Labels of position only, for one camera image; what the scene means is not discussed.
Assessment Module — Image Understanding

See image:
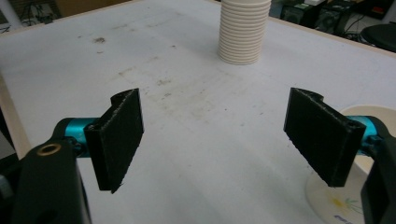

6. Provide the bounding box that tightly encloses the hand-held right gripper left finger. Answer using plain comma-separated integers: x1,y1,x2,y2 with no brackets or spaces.
64,88,145,195

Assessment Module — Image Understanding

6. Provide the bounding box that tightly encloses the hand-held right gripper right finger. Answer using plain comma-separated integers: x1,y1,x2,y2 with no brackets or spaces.
282,87,385,189

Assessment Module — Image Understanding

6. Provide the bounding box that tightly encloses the stack of white paper cups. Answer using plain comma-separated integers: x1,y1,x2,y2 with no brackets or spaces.
217,0,273,66

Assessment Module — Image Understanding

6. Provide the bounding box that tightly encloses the white table mat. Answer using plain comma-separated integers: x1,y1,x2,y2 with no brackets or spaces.
0,0,396,224

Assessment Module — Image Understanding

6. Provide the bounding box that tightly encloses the black round stool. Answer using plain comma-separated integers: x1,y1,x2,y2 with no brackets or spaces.
360,22,396,53

